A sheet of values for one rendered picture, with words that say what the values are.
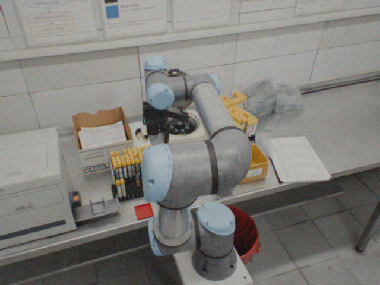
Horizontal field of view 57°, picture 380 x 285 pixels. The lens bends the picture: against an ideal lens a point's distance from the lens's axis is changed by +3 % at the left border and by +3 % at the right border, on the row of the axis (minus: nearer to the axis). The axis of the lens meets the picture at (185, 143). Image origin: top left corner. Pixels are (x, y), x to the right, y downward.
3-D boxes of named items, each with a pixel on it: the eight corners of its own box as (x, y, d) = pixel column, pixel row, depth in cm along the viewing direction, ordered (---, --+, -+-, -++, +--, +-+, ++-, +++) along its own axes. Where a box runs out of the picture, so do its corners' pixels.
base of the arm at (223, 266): (241, 278, 113) (244, 258, 107) (196, 283, 112) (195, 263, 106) (231, 240, 125) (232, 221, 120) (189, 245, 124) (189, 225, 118)
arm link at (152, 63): (143, 66, 104) (141, 54, 110) (146, 97, 111) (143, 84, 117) (169, 64, 105) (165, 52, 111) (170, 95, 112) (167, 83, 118)
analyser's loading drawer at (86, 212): (66, 227, 132) (63, 218, 128) (65, 213, 136) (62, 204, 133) (120, 212, 137) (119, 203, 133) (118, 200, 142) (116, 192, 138)
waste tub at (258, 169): (239, 184, 152) (241, 168, 145) (227, 165, 162) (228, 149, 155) (266, 179, 155) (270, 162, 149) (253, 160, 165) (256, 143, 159)
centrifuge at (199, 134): (160, 166, 161) (158, 146, 153) (153, 129, 184) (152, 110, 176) (209, 161, 164) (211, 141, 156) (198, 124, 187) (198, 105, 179)
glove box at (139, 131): (137, 164, 162) (135, 148, 156) (127, 134, 180) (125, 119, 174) (162, 158, 165) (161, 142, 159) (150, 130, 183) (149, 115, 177)
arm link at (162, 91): (186, 86, 98) (180, 68, 106) (146, 89, 97) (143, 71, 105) (186, 109, 103) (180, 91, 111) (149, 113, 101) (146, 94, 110)
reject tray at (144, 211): (137, 220, 136) (137, 218, 136) (133, 207, 141) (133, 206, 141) (154, 215, 138) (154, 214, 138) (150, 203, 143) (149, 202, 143)
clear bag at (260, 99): (247, 122, 189) (252, 92, 177) (228, 108, 200) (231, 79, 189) (282, 108, 200) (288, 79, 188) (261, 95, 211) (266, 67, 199)
